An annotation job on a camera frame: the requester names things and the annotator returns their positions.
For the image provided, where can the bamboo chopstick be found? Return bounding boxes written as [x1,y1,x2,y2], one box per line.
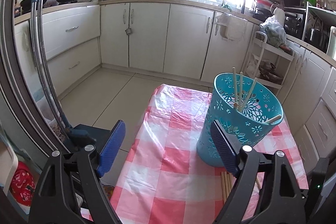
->
[224,172,232,197]
[220,172,227,204]
[256,177,261,190]

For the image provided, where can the white lower kitchen cabinets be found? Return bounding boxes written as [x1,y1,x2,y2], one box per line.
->
[12,0,336,172]

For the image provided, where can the blue dustpan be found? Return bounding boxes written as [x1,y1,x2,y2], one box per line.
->
[66,124,111,148]

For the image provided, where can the teal perforated plastic basket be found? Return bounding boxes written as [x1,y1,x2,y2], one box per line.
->
[197,72,284,167]

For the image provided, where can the pink checkered tablecloth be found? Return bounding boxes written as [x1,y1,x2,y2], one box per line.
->
[80,84,310,224]

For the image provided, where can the white tiered storage cart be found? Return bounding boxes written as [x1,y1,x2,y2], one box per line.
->
[243,31,294,95]

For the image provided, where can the red patterned bag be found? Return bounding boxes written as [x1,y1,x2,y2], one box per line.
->
[9,161,35,207]

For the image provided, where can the plastic bag hanging on cabinet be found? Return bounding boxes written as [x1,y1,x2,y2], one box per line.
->
[216,12,248,41]

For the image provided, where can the bag of green vegetables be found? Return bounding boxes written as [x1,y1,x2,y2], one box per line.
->
[259,16,286,48]

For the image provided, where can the steel electric kettle pot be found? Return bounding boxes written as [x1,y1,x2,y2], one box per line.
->
[327,26,336,60]

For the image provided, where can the white thermos jug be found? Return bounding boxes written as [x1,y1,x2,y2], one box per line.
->
[273,7,285,27]

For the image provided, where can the white shelf rack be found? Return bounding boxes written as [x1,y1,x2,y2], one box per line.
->
[302,5,335,53]

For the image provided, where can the mop with metal pole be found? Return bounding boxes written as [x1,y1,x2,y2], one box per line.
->
[21,0,72,144]

